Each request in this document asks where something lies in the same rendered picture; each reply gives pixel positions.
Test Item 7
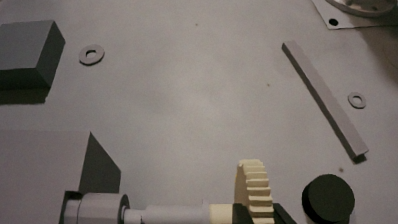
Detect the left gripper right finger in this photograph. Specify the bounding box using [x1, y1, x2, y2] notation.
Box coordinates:
[272, 203, 297, 224]

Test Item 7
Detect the grey flat bar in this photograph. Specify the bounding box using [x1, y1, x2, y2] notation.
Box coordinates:
[281, 39, 369, 159]

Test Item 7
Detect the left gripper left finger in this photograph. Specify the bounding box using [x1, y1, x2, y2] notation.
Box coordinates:
[232, 203, 255, 224]

